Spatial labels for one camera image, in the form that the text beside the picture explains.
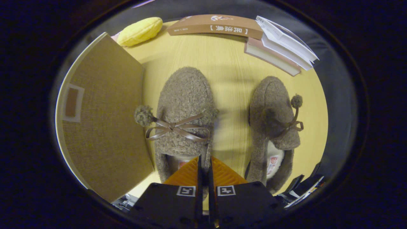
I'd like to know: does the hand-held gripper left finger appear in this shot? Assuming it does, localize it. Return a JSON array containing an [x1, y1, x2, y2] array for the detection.
[[130, 155, 204, 228]]

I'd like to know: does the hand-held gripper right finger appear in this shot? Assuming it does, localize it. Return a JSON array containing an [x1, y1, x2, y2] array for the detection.
[[208, 156, 286, 228]]

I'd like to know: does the brown fuzzy shoe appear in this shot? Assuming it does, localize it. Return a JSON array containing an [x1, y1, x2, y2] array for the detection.
[[134, 66, 220, 191], [246, 76, 304, 194]]

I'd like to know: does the beige fabric storage box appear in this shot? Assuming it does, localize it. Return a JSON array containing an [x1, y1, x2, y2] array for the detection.
[[55, 32, 155, 203]]

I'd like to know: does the dark clutter pile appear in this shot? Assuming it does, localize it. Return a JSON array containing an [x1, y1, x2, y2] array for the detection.
[[275, 162, 326, 209]]

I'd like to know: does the pink cover book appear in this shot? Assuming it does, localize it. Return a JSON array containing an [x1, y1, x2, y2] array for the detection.
[[244, 37, 301, 77]]

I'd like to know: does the brown book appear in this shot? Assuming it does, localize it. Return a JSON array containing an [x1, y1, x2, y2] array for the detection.
[[167, 14, 264, 40]]

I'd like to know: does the yellow plush toy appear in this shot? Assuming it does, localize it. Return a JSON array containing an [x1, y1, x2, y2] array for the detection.
[[117, 17, 163, 47]]

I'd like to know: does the white portrait cover book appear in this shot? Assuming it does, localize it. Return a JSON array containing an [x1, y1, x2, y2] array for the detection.
[[256, 15, 319, 62]]

